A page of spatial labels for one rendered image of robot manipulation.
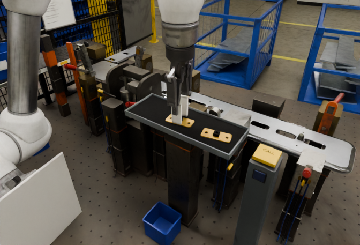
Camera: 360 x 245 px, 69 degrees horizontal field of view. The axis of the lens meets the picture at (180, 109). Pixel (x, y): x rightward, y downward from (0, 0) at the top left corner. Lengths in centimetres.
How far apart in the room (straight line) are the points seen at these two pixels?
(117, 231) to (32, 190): 35
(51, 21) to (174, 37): 134
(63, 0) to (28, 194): 130
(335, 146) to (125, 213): 84
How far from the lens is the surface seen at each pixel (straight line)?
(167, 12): 63
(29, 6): 102
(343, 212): 132
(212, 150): 71
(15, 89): 113
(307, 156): 92
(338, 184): 142
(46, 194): 102
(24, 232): 104
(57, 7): 191
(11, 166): 111
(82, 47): 133
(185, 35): 64
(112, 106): 105
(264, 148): 74
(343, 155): 108
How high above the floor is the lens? 163
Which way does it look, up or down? 33 degrees down
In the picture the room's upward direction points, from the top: straight up
